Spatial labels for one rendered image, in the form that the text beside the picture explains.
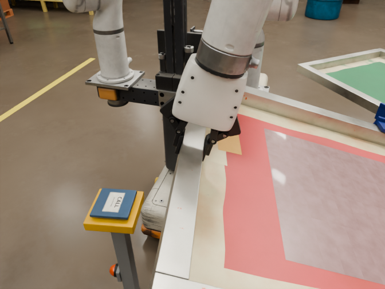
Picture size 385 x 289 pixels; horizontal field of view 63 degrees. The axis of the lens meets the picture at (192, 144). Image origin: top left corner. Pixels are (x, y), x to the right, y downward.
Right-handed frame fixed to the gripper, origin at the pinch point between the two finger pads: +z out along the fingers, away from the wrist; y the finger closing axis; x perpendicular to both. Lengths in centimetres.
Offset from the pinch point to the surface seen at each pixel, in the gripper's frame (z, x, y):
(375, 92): 10, -89, -79
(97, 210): 34.5, -8.8, 16.8
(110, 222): 35.2, -6.7, 12.6
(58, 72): 175, -314, 161
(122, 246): 49, -10, 9
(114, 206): 33.5, -10.6, 13.1
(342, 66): 11, -119, -73
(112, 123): 147, -201, 59
